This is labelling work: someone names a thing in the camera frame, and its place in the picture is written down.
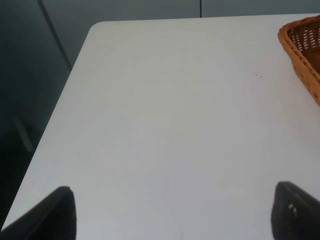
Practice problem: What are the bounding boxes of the brown wicker basket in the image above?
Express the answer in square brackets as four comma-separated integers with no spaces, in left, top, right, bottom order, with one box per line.
[277,15,320,104]

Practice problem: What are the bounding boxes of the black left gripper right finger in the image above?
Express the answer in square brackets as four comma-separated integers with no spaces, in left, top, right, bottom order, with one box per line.
[271,181,320,240]

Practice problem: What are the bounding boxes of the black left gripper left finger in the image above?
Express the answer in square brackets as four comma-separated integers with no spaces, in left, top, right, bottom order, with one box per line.
[0,186,77,240]

